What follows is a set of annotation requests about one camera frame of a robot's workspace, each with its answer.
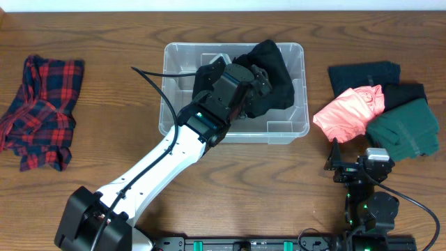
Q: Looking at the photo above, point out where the black garment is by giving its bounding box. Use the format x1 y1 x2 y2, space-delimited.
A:
192 40 295 119

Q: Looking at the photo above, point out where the pink garment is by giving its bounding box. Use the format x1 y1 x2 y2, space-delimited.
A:
313 85 385 143

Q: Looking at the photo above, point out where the red navy plaid shirt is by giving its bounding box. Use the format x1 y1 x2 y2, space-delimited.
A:
1 55 85 172

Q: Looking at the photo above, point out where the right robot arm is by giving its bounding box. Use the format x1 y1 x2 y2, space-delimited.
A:
324 139 399 251

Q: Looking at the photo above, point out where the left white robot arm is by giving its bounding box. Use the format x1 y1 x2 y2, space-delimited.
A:
54 63 272 251

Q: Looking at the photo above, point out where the clear plastic storage bin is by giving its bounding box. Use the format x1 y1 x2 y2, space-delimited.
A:
158 42 310 146

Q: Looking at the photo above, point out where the dark green folded garment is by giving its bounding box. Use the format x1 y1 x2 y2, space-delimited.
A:
366 98 440 162

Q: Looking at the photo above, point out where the dark navy folded garment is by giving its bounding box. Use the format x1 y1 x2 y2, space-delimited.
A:
328 61 401 98

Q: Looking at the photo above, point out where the black folded cloth right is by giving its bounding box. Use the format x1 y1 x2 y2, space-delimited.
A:
383 83 427 112

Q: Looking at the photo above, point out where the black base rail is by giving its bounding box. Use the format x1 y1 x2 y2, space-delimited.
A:
153 235 418 251

